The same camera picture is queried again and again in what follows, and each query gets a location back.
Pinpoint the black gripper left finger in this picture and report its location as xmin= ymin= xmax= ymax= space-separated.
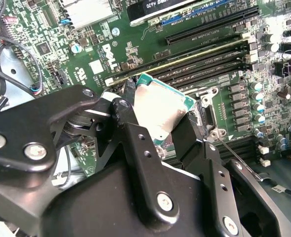
xmin=0 ymin=79 xmax=180 ymax=224

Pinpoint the CPU with silver top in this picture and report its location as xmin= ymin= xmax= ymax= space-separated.
xmin=131 ymin=72 xmax=197 ymax=149

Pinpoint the metal locking lever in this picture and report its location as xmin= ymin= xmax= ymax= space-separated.
xmin=216 ymin=137 xmax=271 ymax=183

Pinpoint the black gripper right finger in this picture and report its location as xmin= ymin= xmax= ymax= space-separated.
xmin=171 ymin=112 xmax=291 ymax=237

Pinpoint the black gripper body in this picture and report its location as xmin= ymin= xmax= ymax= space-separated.
xmin=38 ymin=160 xmax=217 ymax=237

